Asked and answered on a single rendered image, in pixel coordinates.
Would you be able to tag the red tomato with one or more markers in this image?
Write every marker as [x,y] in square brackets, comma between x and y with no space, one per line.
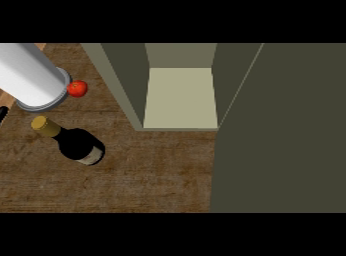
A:
[78,88]

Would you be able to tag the dark wine bottle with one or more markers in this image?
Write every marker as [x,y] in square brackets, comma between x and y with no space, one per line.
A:
[78,143]

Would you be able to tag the white cylindrical canister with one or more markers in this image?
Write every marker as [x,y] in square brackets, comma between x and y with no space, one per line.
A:
[22,73]

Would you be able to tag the dark olive cabinet door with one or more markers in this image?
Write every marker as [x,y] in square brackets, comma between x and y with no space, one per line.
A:
[289,133]

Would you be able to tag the olive green open cabinet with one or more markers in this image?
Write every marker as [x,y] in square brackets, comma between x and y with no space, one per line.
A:
[178,96]

